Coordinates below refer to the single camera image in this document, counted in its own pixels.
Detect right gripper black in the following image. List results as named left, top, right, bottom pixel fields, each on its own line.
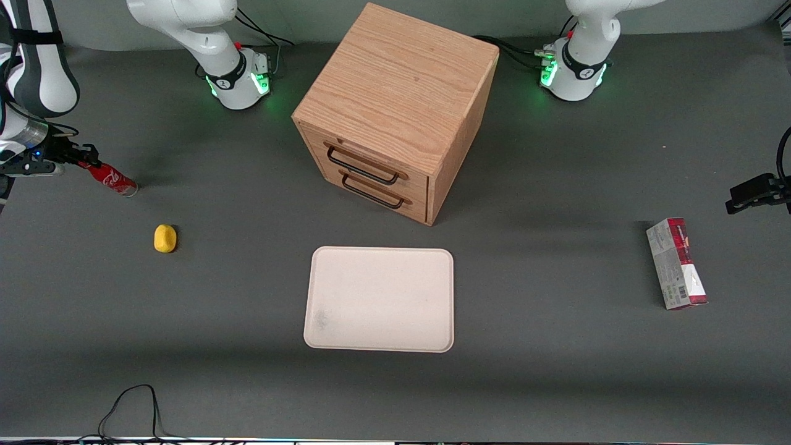
left=0, top=139, right=103, bottom=178

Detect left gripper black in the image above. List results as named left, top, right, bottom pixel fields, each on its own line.
left=725, top=173, right=791, bottom=215

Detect red soda can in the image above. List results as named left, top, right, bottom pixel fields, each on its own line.
left=80, top=161, right=139, bottom=198

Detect beige rectangular plastic tray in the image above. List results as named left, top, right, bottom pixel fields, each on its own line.
left=303, top=246, right=455, bottom=354

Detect red and grey carton box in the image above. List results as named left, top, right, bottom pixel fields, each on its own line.
left=646, top=218, right=709, bottom=310

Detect yellow lemon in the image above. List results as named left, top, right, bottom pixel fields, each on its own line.
left=153, top=224, right=178, bottom=254

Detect wooden two-drawer cabinet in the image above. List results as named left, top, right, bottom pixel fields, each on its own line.
left=292, top=2, right=500, bottom=227

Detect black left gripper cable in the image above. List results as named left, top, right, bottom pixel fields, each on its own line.
left=776, top=127, right=791, bottom=181

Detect black right arm base cables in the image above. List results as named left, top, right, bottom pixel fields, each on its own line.
left=235, top=11, right=294, bottom=76

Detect black arm base cables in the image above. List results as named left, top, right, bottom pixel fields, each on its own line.
left=473, top=34, right=546, bottom=70
left=235, top=11, right=294, bottom=76

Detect thin black looped cable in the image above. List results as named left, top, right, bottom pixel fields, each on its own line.
left=98, top=384, right=186, bottom=443

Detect black metal drawer handle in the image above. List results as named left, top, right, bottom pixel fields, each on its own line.
left=326, top=145, right=401, bottom=186
left=341, top=173, right=406, bottom=210

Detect black left arm base cables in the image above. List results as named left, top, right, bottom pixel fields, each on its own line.
left=473, top=34, right=546, bottom=70

